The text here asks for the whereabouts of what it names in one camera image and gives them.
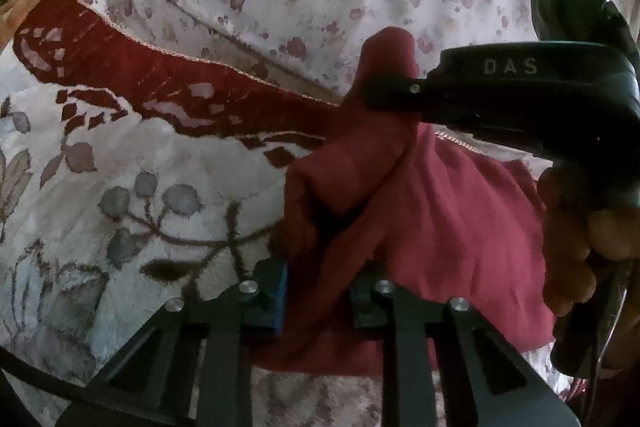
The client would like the orange cloth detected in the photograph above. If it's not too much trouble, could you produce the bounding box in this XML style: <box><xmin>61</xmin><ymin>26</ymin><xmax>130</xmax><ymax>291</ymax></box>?
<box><xmin>0</xmin><ymin>0</ymin><xmax>47</xmax><ymax>52</ymax></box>

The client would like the dark red t-shirt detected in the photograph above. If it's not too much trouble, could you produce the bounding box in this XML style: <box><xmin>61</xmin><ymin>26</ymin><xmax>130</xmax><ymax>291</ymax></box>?
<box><xmin>250</xmin><ymin>27</ymin><xmax>558</xmax><ymax>378</ymax></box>

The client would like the red and white patterned blanket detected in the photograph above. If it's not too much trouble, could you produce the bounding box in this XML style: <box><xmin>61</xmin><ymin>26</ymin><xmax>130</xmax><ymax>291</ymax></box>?
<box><xmin>0</xmin><ymin>0</ymin><xmax>576</xmax><ymax>427</ymax></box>

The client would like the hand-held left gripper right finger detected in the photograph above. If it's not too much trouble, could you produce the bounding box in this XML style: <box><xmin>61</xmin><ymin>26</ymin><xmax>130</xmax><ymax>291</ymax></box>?
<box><xmin>350</xmin><ymin>279</ymin><xmax>583</xmax><ymax>427</ymax></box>

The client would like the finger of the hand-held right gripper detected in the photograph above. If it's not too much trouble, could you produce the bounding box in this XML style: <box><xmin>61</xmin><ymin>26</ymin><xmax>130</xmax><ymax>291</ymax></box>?
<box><xmin>362</xmin><ymin>77</ymin><xmax>442</xmax><ymax>110</ymax></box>

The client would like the person's right hand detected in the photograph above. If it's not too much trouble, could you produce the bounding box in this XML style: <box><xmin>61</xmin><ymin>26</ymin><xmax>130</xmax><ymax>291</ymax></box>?
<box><xmin>537</xmin><ymin>167</ymin><xmax>640</xmax><ymax>319</ymax></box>

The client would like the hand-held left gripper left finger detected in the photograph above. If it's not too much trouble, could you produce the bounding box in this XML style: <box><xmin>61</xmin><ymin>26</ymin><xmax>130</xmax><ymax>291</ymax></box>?
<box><xmin>55</xmin><ymin>259</ymin><xmax>291</xmax><ymax>427</ymax></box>

